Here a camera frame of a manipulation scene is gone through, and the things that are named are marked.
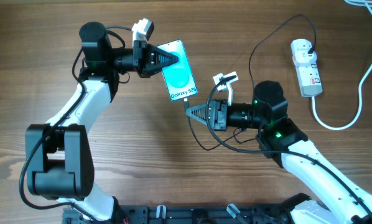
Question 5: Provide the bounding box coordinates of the teal screen smartphone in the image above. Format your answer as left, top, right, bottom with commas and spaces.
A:
158, 40, 198, 101

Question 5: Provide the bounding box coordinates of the black charging cable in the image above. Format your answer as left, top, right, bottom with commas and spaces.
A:
183, 13, 317, 152

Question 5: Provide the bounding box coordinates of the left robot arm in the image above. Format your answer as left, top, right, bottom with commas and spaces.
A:
19, 18, 179, 223

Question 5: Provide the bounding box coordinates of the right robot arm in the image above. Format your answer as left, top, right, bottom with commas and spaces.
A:
184, 81, 372, 223

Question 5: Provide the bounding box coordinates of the white charger plug adapter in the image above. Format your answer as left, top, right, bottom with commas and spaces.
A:
292, 50, 317, 67

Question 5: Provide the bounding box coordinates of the white power strip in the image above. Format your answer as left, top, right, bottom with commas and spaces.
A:
291, 39, 323, 98

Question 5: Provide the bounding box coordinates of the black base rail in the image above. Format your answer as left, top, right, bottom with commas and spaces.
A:
61, 203, 292, 224

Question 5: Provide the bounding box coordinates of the white power strip cord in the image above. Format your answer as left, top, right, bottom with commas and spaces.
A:
311, 0, 372, 131

